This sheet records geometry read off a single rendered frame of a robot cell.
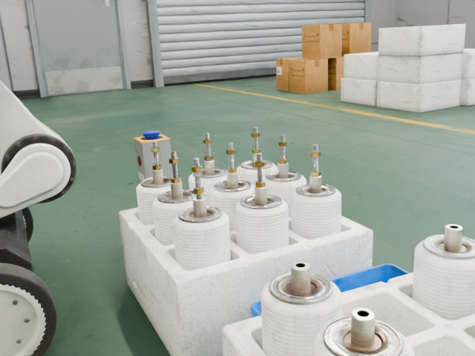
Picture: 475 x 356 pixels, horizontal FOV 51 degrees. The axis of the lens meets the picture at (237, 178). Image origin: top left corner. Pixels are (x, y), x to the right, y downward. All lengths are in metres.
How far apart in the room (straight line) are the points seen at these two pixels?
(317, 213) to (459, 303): 0.31
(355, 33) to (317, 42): 0.42
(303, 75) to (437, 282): 4.02
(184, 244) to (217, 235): 0.06
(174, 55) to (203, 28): 0.49
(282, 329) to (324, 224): 0.38
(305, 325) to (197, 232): 0.30
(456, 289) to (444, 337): 0.07
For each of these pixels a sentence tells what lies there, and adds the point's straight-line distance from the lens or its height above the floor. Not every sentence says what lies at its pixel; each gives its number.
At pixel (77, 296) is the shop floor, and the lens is 1.20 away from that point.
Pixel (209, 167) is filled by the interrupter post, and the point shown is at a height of 0.27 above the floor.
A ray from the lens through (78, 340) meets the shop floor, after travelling 1.04.
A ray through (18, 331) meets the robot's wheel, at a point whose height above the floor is 0.08.
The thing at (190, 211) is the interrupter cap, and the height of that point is 0.25.
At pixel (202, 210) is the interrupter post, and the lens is 0.84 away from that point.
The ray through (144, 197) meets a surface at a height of 0.23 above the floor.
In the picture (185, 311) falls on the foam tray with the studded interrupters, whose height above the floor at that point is 0.13.
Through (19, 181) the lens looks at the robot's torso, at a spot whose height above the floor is 0.29.
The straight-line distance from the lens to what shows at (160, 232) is 0.95.
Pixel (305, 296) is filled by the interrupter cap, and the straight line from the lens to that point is 0.59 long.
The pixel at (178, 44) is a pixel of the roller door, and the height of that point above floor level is 0.48.
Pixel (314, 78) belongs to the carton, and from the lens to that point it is 4.66.
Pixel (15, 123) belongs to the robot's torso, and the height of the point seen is 0.40.
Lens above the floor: 0.54
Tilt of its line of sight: 16 degrees down
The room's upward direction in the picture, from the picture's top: 3 degrees counter-clockwise
